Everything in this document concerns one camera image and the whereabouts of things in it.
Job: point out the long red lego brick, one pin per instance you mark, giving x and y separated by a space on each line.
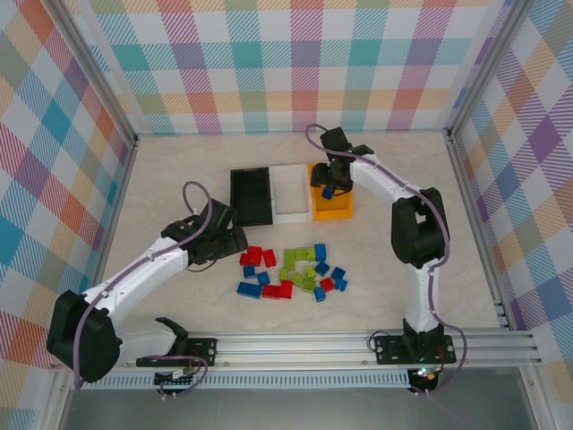
271 291

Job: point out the small labelled circuit board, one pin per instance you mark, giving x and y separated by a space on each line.
177 377

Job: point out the black plastic container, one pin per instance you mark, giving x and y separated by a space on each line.
251 197

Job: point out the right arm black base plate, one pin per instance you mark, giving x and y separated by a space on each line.
389 349

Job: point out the long green lego brick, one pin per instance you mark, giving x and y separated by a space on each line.
303 281

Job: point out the aluminium frame side rail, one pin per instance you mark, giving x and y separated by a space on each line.
476 224
117 197

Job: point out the small board orange connector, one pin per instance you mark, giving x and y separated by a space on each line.
427 374

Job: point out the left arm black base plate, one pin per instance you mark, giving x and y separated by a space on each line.
203 351

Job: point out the orange plastic container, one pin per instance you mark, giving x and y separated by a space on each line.
333 212

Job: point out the long aluminium base rail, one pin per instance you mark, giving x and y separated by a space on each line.
291 347

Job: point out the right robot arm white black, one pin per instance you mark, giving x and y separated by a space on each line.
418 233

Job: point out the white plastic container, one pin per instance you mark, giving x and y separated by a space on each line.
291 192

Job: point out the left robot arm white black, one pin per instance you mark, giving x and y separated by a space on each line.
134 277

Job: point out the small green lego brick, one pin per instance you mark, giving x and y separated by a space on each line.
310 271
301 253
285 272
310 255
290 257

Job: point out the aluminium frame corner post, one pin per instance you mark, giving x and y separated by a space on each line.
98 67
485 67

